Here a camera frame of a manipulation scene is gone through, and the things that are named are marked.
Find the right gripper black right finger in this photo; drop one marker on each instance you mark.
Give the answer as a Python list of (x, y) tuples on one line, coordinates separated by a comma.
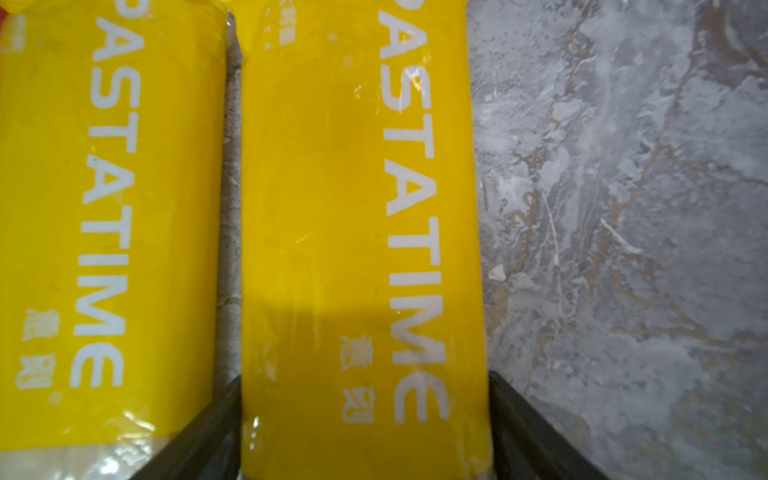
[(526, 445)]

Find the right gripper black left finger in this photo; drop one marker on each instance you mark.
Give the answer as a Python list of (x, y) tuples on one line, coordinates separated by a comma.
[(208, 448)]

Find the yellow spaghetti bag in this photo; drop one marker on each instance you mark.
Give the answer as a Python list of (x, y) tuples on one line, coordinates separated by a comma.
[(363, 341), (111, 156)]

